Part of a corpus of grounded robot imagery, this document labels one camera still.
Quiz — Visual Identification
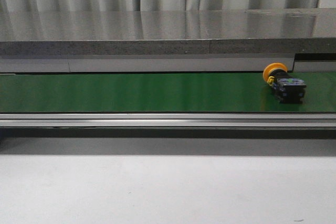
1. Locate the aluminium conveyor frame rail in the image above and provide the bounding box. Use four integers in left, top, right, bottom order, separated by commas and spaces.
1, 112, 335, 128

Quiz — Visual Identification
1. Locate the green conveyor belt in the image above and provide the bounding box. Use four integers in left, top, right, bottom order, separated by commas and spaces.
1, 72, 335, 113

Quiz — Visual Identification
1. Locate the grey stone counter slab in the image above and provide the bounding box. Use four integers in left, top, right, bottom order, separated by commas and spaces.
0, 8, 336, 73

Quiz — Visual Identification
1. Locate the yellow push button switch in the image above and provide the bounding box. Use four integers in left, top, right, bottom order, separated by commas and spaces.
262, 62, 307, 104

